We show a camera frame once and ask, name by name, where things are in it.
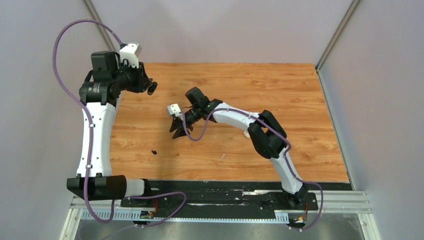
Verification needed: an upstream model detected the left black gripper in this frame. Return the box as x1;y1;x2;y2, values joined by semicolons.
111;59;153;93

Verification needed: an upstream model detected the black earbud charging case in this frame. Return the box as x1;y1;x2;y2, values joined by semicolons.
147;81;158;96

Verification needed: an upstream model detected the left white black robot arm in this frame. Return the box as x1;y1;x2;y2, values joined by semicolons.
66;48;158;207

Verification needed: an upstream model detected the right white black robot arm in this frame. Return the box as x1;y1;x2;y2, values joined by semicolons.
166;87;308;209

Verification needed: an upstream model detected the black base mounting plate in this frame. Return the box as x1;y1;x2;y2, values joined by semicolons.
120;180;352;220

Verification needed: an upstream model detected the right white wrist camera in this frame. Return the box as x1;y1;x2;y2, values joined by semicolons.
166;103;183;118

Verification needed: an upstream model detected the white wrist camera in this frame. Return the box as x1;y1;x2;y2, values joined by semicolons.
119;42;142;69
166;103;183;118

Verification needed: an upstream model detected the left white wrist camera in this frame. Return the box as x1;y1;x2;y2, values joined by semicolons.
119;42;142;69

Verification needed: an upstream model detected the left aluminium frame post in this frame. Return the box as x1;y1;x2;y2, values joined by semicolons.
81;0;122;68

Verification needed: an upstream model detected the aluminium frame post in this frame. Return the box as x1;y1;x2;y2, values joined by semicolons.
315;0;362;73
81;0;122;68

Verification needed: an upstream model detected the slotted grey cable duct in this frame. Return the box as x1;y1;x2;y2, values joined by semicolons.
81;210;290;224

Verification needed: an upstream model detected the right aluminium frame post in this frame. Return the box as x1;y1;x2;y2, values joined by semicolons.
315;0;362;73

